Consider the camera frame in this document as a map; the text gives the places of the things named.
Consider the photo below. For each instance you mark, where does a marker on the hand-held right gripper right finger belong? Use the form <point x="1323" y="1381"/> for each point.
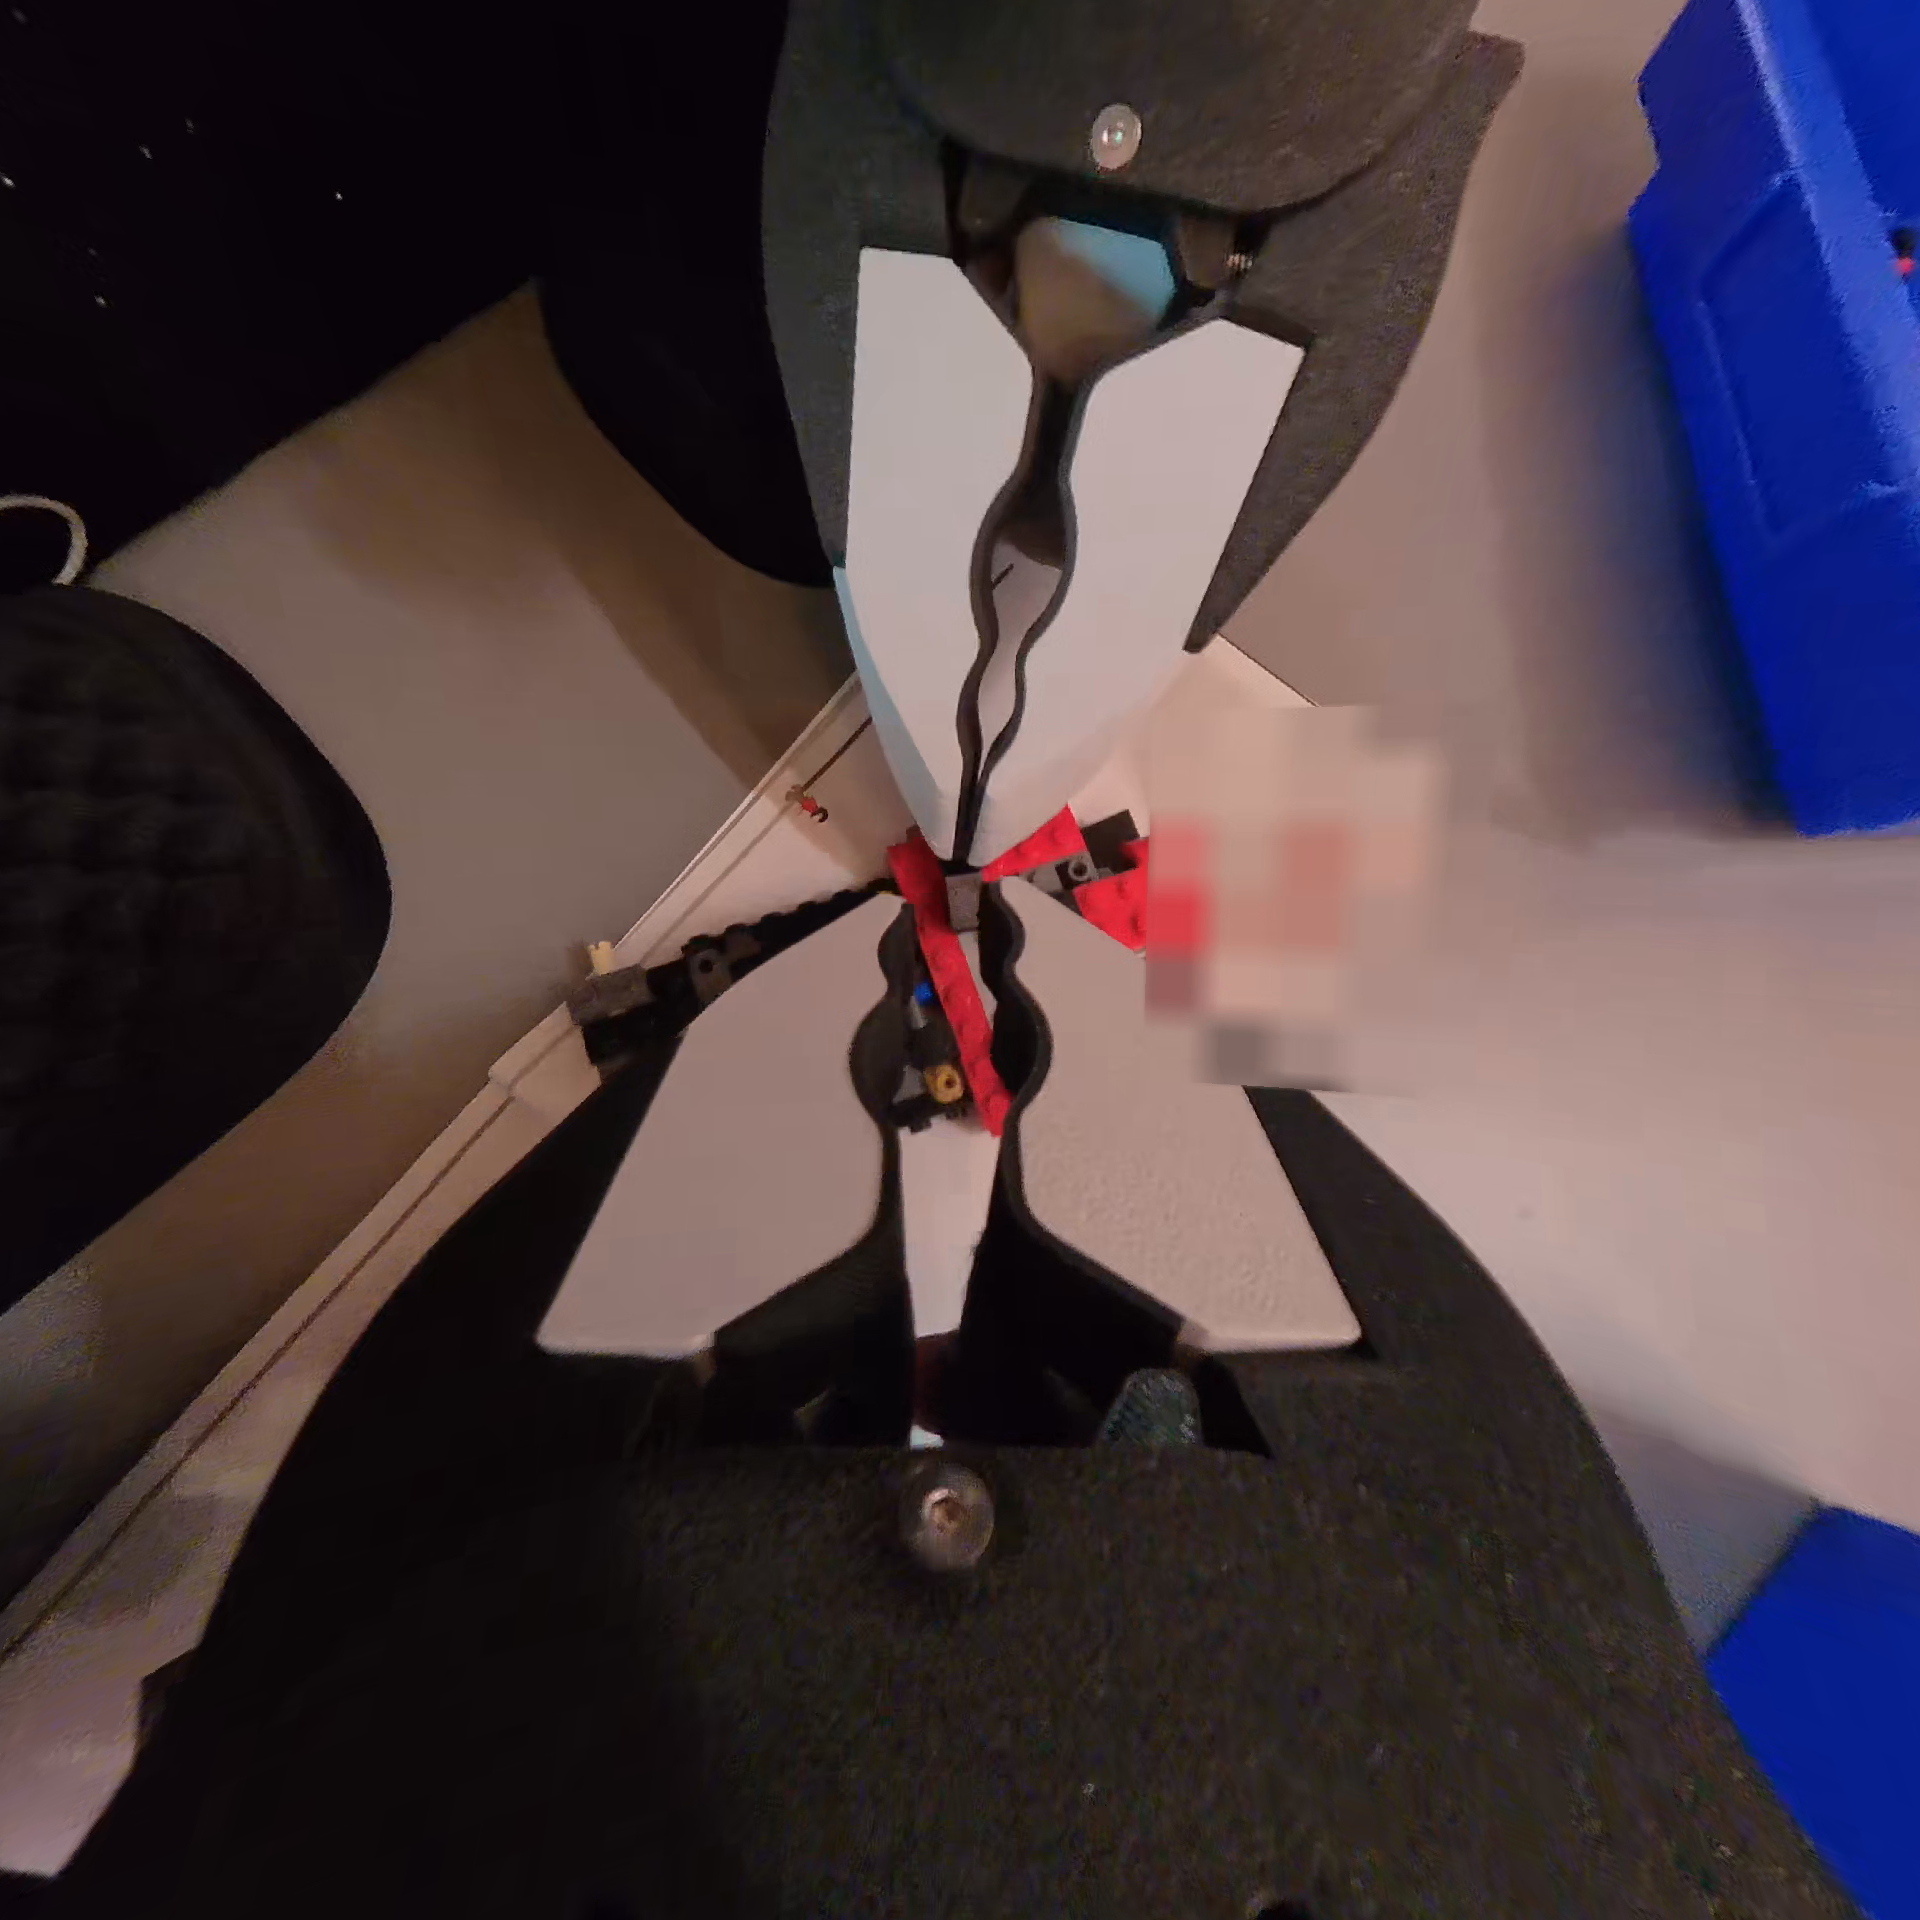
<point x="1187" y="1229"/>

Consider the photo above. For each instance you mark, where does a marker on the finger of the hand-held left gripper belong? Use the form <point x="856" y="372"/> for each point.
<point x="1170" y="494"/>
<point x="911" y="494"/>

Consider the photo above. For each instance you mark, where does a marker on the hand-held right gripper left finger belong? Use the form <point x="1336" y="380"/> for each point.
<point x="736" y="1186"/>

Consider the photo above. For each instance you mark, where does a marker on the black and red lego model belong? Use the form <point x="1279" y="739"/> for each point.
<point x="969" y="1019"/>

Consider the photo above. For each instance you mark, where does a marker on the white lego instruction booklet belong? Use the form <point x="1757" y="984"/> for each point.
<point x="781" y="876"/>

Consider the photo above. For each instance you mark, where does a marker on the person's left hand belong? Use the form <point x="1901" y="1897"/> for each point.
<point x="1041" y="528"/>

